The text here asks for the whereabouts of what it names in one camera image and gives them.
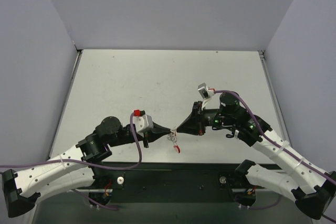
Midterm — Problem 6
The red handled keyring holder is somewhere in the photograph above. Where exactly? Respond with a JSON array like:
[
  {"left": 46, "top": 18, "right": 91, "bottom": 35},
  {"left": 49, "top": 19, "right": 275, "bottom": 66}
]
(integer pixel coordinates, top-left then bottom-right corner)
[{"left": 167, "top": 127, "right": 181, "bottom": 154}]

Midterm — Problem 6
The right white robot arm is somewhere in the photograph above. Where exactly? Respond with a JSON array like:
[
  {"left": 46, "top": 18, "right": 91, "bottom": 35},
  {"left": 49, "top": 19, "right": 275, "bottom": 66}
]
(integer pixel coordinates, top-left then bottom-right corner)
[{"left": 177, "top": 89, "right": 335, "bottom": 220}]

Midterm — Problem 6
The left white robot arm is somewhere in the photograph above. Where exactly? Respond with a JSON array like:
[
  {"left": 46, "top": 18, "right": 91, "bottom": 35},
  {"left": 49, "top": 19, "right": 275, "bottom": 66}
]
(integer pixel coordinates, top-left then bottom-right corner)
[{"left": 1, "top": 115, "right": 172, "bottom": 218}]

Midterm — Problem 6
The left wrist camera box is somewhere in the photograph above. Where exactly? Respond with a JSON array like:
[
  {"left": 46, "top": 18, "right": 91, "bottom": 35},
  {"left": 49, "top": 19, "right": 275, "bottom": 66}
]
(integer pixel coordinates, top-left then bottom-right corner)
[{"left": 131, "top": 114, "right": 154, "bottom": 133}]

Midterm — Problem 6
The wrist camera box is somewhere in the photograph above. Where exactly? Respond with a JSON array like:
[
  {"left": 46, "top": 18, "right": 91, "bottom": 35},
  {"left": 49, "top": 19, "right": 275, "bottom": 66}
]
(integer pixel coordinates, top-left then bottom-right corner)
[
  {"left": 131, "top": 114, "right": 154, "bottom": 133},
  {"left": 197, "top": 83, "right": 209, "bottom": 99}
]

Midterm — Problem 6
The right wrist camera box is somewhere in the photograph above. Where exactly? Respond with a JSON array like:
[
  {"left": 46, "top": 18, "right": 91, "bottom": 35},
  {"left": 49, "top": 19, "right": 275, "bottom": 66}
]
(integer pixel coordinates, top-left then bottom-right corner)
[{"left": 197, "top": 83, "right": 209, "bottom": 99}]

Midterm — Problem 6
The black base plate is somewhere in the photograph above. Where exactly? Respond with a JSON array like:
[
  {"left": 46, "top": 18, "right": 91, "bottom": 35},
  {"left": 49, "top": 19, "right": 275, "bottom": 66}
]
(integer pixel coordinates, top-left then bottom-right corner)
[{"left": 75, "top": 161, "right": 266, "bottom": 205}]

